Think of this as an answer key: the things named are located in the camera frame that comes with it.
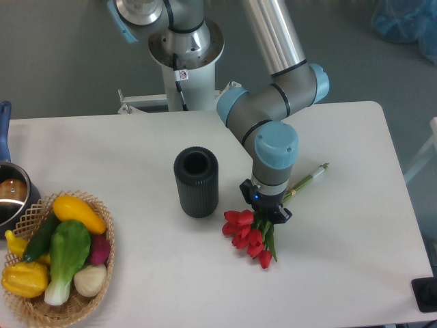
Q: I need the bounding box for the dark ribbed cylindrical vase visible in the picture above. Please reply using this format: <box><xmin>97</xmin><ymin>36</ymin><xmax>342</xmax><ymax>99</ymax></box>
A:
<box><xmin>173</xmin><ymin>146</ymin><xmax>219</xmax><ymax>218</ymax></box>

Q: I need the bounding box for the yellow squash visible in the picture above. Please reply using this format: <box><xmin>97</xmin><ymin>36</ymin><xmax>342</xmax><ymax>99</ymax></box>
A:
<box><xmin>52</xmin><ymin>195</ymin><xmax>107</xmax><ymax>235</ymax></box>

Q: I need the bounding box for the white frame at right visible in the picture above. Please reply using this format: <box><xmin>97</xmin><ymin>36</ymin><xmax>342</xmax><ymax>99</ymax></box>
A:
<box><xmin>404</xmin><ymin>117</ymin><xmax>436</xmax><ymax>184</ymax></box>

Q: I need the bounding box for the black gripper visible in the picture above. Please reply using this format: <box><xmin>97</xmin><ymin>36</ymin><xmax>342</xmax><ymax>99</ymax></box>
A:
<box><xmin>239</xmin><ymin>179</ymin><xmax>292</xmax><ymax>224</ymax></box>

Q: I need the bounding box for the white garlic bulb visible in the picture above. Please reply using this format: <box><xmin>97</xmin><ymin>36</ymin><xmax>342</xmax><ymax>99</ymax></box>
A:
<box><xmin>74</xmin><ymin>264</ymin><xmax>107</xmax><ymax>297</ymax></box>

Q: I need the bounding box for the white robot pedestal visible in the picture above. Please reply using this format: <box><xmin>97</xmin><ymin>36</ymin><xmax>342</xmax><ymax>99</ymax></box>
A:
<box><xmin>118</xmin><ymin>18</ymin><xmax>225</xmax><ymax>113</ymax></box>

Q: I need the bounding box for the green bok choy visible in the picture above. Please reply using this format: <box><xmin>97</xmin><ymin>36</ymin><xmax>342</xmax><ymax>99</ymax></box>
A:
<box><xmin>44</xmin><ymin>220</ymin><xmax>91</xmax><ymax>306</ymax></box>

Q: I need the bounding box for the blue handled saucepan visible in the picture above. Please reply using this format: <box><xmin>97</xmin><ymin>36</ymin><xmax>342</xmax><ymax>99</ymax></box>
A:
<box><xmin>1</xmin><ymin>100</ymin><xmax>40</xmax><ymax>240</ymax></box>

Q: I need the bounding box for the blue plastic bag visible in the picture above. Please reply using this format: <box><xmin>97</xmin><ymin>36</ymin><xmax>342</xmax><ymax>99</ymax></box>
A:
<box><xmin>371</xmin><ymin>1</ymin><xmax>436</xmax><ymax>64</ymax></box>

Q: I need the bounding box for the small yellow banana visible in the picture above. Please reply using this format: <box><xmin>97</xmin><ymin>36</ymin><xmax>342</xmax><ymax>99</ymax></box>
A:
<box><xmin>4</xmin><ymin>230</ymin><xmax>51</xmax><ymax>266</ymax></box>

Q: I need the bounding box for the black device at edge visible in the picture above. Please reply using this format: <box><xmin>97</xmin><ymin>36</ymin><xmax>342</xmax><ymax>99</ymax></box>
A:
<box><xmin>411</xmin><ymin>277</ymin><xmax>436</xmax><ymax>313</ymax></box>

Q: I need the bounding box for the purple red onion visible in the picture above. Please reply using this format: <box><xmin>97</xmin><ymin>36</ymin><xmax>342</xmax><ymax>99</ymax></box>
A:
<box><xmin>89</xmin><ymin>235</ymin><xmax>111</xmax><ymax>265</ymax></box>

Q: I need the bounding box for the woven bamboo basket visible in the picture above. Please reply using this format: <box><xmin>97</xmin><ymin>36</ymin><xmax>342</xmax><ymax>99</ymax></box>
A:
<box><xmin>1</xmin><ymin>191</ymin><xmax>115</xmax><ymax>327</ymax></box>

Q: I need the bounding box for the yellow bell pepper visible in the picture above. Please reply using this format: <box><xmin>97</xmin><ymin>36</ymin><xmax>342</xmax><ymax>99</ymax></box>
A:
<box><xmin>1</xmin><ymin>262</ymin><xmax>48</xmax><ymax>299</ymax></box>

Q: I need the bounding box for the red tulip bouquet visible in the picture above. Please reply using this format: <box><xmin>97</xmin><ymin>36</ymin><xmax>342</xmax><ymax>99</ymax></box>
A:
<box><xmin>222</xmin><ymin>163</ymin><xmax>329</xmax><ymax>270</ymax></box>

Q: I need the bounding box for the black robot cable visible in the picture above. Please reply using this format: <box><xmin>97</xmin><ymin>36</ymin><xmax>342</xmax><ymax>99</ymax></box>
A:
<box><xmin>171</xmin><ymin>53</ymin><xmax>189</xmax><ymax>112</ymax></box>

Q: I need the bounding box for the green cucumber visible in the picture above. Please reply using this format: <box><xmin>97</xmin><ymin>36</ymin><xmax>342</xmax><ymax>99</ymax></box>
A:
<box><xmin>23</xmin><ymin>212</ymin><xmax>61</xmax><ymax>263</ymax></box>

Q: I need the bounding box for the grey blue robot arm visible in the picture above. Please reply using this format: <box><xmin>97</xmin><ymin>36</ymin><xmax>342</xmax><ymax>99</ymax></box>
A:
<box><xmin>107</xmin><ymin>1</ymin><xmax>329</xmax><ymax>224</ymax></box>

